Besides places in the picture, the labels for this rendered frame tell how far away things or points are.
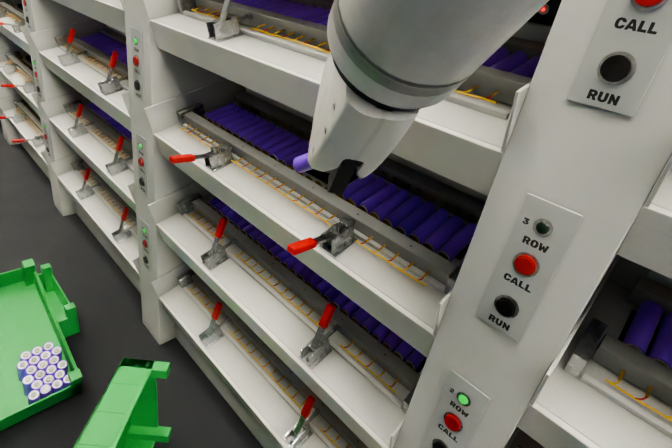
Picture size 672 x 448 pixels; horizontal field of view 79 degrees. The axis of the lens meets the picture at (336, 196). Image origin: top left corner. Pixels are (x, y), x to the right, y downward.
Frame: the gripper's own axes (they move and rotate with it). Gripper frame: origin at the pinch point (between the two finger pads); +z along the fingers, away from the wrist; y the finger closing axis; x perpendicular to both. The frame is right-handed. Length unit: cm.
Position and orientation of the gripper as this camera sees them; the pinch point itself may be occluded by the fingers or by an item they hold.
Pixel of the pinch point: (332, 145)
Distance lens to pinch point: 38.3
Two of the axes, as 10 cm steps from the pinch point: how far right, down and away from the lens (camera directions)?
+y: -1.4, 9.5, -2.9
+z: -2.4, 2.5, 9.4
